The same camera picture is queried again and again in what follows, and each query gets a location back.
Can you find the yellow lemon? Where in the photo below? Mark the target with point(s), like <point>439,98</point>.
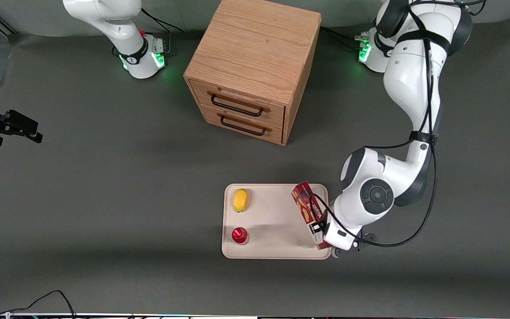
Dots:
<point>240,200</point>

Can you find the red cookie box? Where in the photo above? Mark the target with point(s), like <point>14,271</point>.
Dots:
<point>304,204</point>

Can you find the dark grey table mat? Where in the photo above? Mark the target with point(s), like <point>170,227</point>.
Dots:
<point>104,199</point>

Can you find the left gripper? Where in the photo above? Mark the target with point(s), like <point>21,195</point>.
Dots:
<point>318,229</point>

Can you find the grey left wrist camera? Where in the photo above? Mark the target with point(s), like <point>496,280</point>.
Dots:
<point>361,241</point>

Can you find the wooden drawer front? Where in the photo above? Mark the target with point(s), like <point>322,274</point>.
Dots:
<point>246,133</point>
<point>241,97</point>

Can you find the wooden drawer cabinet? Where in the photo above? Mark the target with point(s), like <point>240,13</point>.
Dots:
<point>255,48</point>

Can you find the beige plastic tray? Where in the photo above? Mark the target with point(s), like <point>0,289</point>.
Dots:
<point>272,221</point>

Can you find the small red cup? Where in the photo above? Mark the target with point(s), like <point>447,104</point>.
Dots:
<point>240,235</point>

